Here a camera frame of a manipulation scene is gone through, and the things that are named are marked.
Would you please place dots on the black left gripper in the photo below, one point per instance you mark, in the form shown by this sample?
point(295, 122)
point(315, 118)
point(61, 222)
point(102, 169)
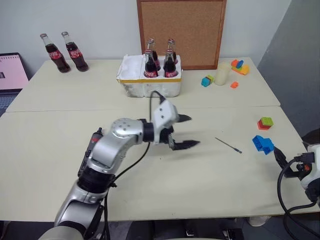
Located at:
point(165, 135)

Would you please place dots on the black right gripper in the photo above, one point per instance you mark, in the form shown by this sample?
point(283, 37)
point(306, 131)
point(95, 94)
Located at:
point(297, 168)

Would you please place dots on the blue building block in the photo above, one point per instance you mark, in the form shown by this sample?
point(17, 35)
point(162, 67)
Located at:
point(262, 145)

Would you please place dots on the green red orange block stack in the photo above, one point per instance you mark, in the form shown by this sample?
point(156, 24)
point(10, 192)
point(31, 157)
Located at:
point(265, 123)

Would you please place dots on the blue orange green block stack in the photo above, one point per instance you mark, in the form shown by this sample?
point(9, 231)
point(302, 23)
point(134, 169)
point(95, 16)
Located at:
point(208, 81)

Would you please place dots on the white foam box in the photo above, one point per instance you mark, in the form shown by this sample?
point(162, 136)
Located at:
point(147, 87)

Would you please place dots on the glass cola bottle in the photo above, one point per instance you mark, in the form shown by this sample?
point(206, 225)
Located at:
point(151, 45)
point(150, 66)
point(172, 45)
point(170, 66)
point(56, 57)
point(76, 55)

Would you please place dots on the white shoe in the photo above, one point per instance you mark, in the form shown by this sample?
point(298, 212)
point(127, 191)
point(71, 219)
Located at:
point(258, 221)

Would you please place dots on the small orange building block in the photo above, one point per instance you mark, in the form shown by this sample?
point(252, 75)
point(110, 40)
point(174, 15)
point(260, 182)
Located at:
point(234, 85)

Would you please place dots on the cream plastic cup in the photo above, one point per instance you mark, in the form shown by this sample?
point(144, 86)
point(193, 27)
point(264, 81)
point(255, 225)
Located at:
point(222, 73)

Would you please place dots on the yellow orange green block pile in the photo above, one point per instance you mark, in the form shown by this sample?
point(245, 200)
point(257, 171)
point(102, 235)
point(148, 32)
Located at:
point(241, 67)

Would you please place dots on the wood framed cork board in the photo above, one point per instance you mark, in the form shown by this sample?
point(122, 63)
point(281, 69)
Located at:
point(181, 32)

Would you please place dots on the black chair base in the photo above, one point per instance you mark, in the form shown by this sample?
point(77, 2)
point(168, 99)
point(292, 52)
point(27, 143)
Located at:
point(195, 231)

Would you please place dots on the laptop with pink screen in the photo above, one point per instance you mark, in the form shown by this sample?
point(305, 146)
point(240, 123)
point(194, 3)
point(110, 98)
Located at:
point(11, 72)

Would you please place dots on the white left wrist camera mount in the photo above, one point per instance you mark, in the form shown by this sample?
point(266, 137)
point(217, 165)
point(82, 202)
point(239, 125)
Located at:
point(163, 112)

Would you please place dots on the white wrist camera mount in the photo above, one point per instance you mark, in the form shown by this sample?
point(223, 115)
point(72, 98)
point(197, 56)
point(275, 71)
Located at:
point(163, 112)
point(312, 172)

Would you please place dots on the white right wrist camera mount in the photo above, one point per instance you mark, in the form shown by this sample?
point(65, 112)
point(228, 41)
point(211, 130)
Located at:
point(312, 172)

